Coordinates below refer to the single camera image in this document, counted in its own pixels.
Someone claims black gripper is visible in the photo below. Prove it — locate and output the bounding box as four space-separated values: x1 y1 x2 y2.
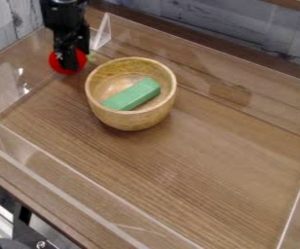
53 22 91 71

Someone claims red plush strawberry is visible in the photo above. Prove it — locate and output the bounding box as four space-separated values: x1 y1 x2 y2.
49 49 88 75

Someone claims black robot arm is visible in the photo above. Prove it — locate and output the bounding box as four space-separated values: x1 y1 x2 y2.
40 0 91 72

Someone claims wooden bowl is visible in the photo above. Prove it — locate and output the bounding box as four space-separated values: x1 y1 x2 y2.
85 56 177 131

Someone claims green rectangular block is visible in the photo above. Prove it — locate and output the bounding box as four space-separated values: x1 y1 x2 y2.
101 78 163 111

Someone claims clear acrylic corner bracket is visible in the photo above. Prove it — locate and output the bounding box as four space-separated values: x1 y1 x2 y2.
91 14 112 51

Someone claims black table leg bracket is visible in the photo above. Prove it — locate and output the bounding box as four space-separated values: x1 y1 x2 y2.
13 202 74 249

